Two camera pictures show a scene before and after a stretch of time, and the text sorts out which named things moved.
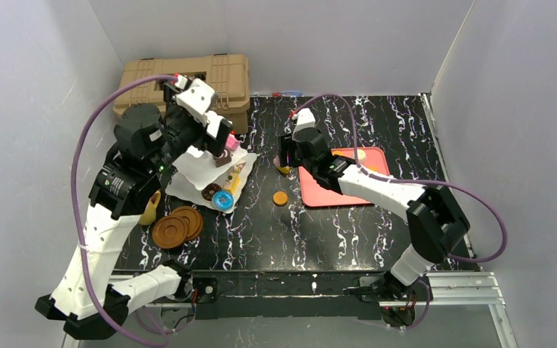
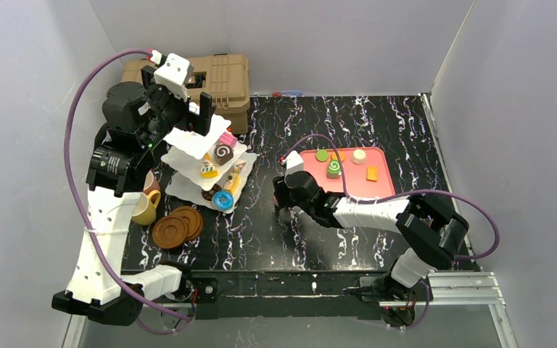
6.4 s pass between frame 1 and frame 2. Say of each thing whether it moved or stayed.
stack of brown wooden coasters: stayed
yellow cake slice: moved
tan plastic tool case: stayed
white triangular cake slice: stayed
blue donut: stayed
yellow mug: stayed
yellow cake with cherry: stayed
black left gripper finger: moved
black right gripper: moved
